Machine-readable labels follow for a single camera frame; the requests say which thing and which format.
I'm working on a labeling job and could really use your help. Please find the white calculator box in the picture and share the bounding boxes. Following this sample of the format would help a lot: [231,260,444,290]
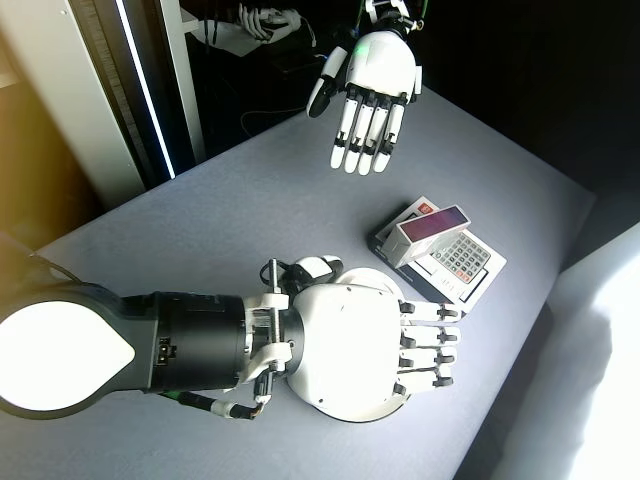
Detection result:
[367,195,508,317]

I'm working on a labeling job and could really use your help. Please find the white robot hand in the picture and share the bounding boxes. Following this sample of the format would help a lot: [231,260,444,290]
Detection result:
[282,254,464,419]
[305,29,424,176]

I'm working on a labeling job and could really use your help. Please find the maroon and white box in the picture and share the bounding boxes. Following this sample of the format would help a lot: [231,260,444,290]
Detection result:
[382,204,473,270]

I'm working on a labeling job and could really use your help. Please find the white metal post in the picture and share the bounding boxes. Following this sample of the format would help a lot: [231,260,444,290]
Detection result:
[158,0,207,164]

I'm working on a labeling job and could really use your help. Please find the white cabinet with black strip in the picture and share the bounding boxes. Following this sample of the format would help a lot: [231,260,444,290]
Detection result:
[0,0,177,211]

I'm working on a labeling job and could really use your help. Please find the grey table cloth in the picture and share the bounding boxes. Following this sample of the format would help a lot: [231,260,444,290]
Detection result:
[0,82,599,480]

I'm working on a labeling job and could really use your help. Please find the white board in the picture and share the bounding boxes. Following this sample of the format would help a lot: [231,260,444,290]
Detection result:
[192,19,267,60]

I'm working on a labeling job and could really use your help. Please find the white plate with dark rim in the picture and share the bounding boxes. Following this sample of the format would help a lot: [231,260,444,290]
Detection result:
[312,294,422,425]

